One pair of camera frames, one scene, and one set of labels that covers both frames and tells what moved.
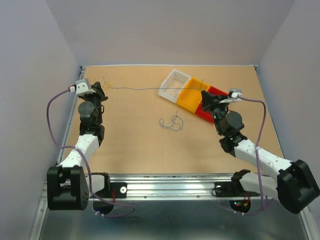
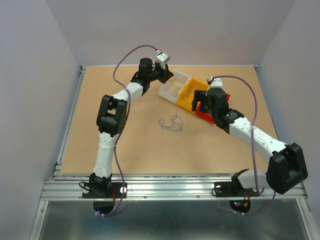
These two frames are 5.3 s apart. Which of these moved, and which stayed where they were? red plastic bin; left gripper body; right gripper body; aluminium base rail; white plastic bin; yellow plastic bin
Moved: right gripper body; left gripper body
Stayed: yellow plastic bin; red plastic bin; aluminium base rail; white plastic bin
